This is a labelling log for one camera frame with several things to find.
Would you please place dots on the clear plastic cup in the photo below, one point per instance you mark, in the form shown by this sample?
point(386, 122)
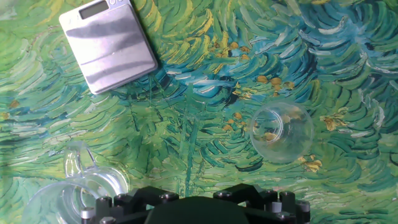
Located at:
point(280, 146)

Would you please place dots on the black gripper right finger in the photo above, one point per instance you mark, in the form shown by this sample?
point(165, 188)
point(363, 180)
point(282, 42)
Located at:
point(273, 208)

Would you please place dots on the silver digital pocket scale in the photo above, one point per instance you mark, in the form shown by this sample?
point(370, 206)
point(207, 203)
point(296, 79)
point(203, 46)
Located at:
point(109, 53)

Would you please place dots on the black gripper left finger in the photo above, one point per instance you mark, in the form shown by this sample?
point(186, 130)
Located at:
point(124, 205)

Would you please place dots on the green blue painted tablecloth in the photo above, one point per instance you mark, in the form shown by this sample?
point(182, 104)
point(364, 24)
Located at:
point(217, 93)

